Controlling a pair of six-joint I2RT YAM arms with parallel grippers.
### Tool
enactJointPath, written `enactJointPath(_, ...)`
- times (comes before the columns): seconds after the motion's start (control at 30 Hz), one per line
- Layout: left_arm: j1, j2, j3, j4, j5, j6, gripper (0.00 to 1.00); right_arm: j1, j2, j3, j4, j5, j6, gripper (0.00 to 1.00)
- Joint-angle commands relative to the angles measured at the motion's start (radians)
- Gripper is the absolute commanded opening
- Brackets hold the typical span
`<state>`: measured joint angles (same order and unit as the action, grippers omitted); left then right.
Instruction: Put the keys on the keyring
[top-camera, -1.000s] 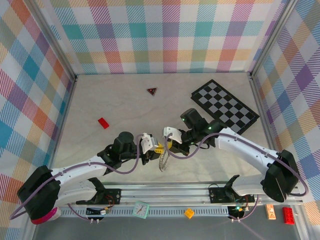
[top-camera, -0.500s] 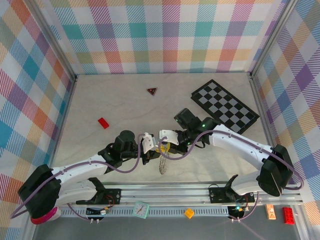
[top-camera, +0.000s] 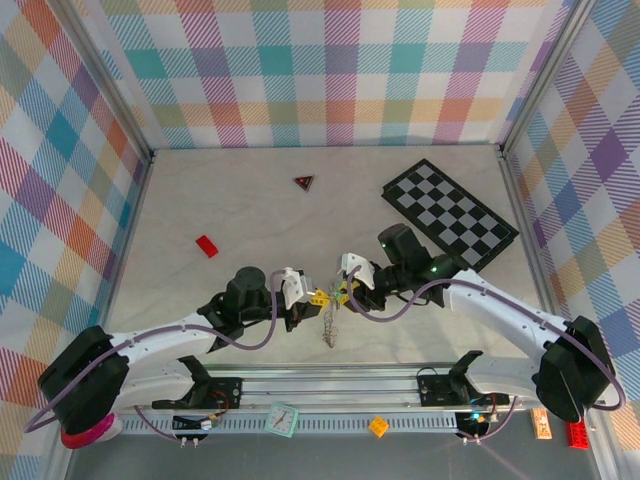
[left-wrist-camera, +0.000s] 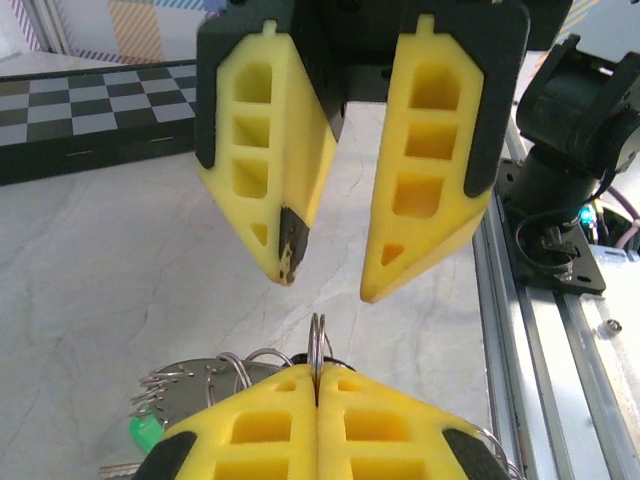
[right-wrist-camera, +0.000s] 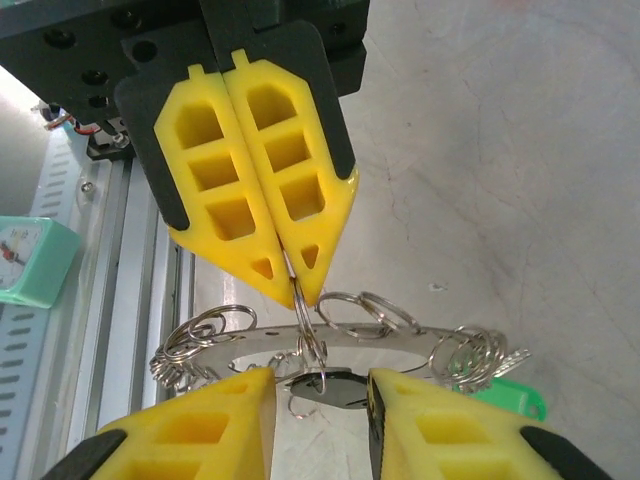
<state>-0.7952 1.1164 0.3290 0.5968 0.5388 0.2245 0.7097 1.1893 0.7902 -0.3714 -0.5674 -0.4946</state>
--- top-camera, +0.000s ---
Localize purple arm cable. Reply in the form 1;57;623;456
24;269;301;446
347;264;627;444

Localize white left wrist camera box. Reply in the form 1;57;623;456
280;267;321;306

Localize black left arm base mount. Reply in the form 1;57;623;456
192;377;244;411

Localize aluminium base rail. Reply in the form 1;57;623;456
202;367;609;412

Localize grey slotted cable duct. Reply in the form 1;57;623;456
119;412;464;435

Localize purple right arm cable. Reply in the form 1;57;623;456
347;264;627;444

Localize silver chain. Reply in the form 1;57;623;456
319;282;346;349

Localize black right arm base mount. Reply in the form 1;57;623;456
417;369;506;409

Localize red toy brick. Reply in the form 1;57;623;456
564;420;591;451
194;233;221;259

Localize aluminium frame post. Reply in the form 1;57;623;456
497;0;599;156
57;0;156;164

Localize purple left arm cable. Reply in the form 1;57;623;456
24;269;301;446

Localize black grey chessboard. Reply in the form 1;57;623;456
380;158;520;267

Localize small wooden block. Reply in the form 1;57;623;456
531;407;553;441

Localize black electronics box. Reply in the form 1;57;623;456
172;412;222;434
454;409;496;437

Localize aluminium frame side rail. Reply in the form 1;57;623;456
497;143;626;480
47;149;157;480

